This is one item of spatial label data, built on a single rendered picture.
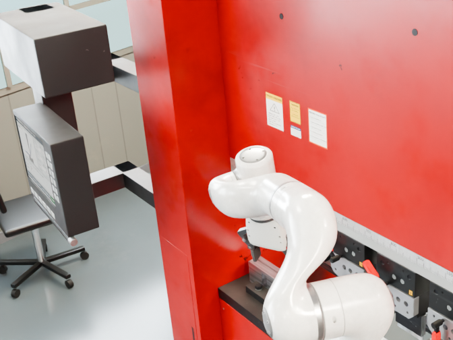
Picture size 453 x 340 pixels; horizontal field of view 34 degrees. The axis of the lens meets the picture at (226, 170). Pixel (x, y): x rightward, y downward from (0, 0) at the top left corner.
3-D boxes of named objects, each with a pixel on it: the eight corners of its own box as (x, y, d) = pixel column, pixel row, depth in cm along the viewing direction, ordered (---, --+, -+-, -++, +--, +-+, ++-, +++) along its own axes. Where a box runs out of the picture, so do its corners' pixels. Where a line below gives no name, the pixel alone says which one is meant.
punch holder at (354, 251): (330, 271, 238) (329, 227, 231) (350, 262, 242) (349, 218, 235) (363, 291, 226) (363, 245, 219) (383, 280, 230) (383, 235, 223)
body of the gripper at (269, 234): (290, 202, 169) (296, 237, 176) (251, 194, 174) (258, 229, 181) (276, 222, 164) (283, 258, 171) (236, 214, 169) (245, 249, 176)
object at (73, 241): (34, 202, 304) (29, 185, 300) (40, 200, 305) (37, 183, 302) (71, 247, 268) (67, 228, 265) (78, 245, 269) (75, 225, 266)
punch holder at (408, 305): (375, 298, 223) (375, 252, 215) (395, 287, 227) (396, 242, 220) (412, 322, 211) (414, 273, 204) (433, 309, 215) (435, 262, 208)
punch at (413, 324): (395, 326, 225) (396, 301, 220) (400, 324, 225) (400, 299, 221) (420, 343, 217) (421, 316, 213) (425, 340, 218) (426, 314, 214)
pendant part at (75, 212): (29, 193, 294) (11, 108, 278) (58, 184, 299) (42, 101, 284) (68, 238, 258) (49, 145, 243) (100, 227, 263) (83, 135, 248)
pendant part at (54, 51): (36, 214, 307) (-9, 13, 271) (92, 196, 318) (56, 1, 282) (78, 267, 267) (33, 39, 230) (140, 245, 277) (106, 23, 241)
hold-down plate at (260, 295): (245, 292, 283) (245, 285, 282) (257, 287, 286) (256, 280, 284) (295, 328, 260) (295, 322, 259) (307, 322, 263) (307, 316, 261)
